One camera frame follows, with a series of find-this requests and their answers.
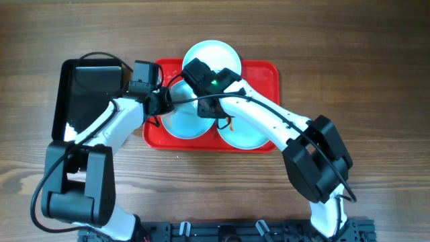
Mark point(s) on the white plate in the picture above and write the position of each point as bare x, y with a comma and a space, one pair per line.
184, 122
216, 54
239, 134

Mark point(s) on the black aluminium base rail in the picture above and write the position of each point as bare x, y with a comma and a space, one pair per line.
354, 230

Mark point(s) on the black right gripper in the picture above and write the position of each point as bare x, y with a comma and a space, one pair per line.
208, 109

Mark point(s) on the red plastic tray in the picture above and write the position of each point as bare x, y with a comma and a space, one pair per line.
261, 75

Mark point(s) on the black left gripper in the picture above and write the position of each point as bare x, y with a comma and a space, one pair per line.
158, 103

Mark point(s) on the black rectangular water tray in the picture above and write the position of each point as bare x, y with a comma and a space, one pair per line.
82, 94

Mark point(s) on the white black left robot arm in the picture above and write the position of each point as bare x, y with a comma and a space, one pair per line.
78, 186

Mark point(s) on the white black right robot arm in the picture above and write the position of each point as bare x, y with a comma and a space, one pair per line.
316, 159

